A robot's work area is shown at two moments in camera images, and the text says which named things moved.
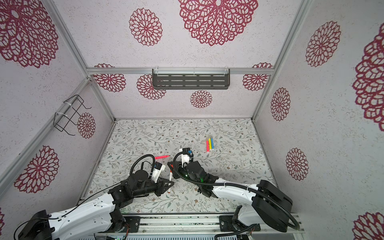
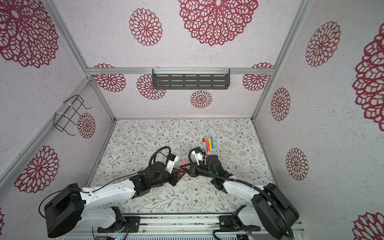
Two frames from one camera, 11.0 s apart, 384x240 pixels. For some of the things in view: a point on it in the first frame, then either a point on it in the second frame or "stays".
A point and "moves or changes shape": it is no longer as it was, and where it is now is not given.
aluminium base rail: [222, 225] stays
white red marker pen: [171, 175] moves or changes shape
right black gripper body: [184, 174] -> [195, 173]
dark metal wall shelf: [188, 79] stays
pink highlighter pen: [161, 157] moves or changes shape
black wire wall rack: [61, 120] stays
